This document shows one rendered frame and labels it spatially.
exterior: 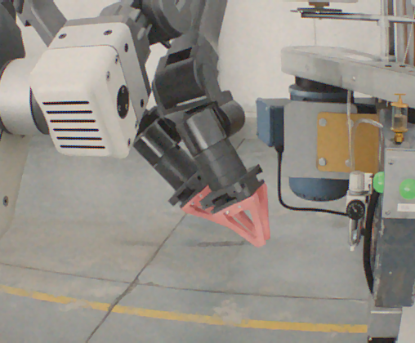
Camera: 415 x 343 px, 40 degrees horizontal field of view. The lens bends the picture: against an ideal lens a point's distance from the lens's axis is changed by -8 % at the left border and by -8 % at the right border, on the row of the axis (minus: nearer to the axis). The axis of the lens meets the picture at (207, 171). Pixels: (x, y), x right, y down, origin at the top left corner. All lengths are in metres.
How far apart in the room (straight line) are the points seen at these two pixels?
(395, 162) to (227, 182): 0.23
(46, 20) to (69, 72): 0.56
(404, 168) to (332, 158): 0.46
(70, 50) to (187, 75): 0.23
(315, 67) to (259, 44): 4.92
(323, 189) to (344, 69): 0.32
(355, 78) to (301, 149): 0.25
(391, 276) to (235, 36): 5.34
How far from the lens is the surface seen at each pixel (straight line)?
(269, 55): 6.10
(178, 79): 0.82
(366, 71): 1.06
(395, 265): 0.93
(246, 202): 0.82
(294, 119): 1.26
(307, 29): 6.03
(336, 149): 1.25
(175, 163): 0.99
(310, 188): 1.32
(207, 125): 0.82
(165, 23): 0.75
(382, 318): 0.96
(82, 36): 0.64
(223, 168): 0.82
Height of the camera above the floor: 1.55
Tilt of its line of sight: 17 degrees down
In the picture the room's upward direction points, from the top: 2 degrees counter-clockwise
